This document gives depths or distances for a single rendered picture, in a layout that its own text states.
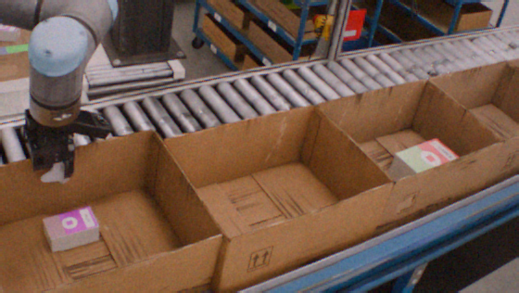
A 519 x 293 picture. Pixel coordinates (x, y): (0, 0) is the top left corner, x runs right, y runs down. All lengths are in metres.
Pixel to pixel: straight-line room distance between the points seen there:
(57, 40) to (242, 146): 0.58
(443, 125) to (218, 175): 0.63
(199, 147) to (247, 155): 0.14
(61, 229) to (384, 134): 0.90
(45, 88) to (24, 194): 0.32
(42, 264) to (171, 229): 0.28
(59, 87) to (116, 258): 0.39
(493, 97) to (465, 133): 0.43
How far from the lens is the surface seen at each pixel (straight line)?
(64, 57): 0.91
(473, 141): 1.60
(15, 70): 1.96
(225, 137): 1.31
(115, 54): 2.08
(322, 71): 2.16
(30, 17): 1.05
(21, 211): 1.25
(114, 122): 1.78
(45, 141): 1.09
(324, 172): 1.43
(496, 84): 1.99
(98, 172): 1.24
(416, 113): 1.71
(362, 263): 1.26
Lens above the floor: 1.81
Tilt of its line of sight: 38 degrees down
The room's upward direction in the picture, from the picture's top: 9 degrees clockwise
